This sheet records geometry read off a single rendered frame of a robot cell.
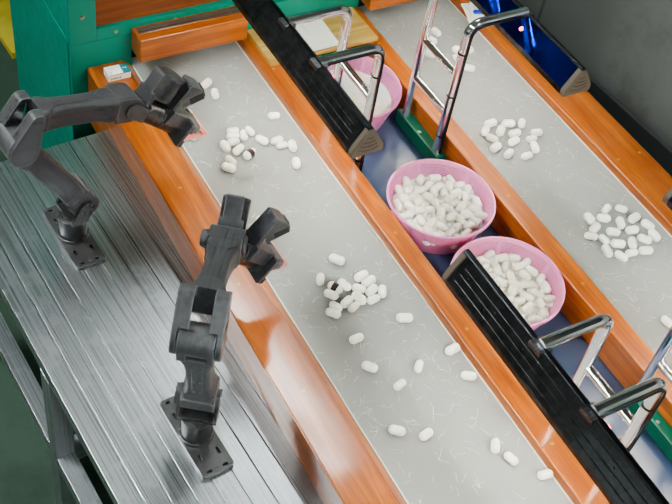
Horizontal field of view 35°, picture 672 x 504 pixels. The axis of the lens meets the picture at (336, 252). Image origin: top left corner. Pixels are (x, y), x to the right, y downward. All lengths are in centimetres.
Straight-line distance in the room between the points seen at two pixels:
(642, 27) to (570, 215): 141
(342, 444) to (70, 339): 64
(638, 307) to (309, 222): 78
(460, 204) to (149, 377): 86
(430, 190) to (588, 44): 167
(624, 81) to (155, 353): 233
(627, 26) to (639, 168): 125
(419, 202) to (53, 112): 90
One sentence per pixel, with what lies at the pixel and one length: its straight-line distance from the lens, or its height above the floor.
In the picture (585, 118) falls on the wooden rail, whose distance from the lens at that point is 295.
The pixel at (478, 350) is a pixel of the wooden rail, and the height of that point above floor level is 77.
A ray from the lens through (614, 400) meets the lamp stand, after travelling 187.
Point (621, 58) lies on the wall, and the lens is 408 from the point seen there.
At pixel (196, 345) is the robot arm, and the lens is 185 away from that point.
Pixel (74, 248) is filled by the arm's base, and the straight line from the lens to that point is 251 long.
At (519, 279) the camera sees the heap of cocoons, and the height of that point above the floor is 72.
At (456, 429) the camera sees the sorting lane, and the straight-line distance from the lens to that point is 222.
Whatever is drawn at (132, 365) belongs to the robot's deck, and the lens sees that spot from 231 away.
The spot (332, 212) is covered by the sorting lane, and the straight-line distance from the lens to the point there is 254.
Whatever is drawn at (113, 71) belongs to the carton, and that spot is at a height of 78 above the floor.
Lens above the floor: 255
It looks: 48 degrees down
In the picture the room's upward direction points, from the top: 11 degrees clockwise
